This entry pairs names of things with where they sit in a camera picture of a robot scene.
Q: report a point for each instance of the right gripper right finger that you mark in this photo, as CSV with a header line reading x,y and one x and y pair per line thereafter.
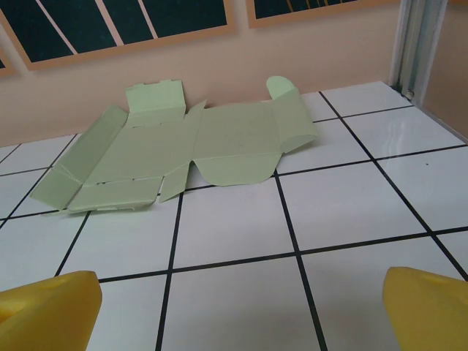
x,y
431,314

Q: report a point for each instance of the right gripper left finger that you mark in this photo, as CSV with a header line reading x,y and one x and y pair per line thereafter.
x,y
47,314

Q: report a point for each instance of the light green cloth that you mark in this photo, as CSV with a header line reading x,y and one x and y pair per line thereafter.
x,y
153,146

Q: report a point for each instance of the aluminium frame post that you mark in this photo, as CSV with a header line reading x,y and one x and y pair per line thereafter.
x,y
413,44

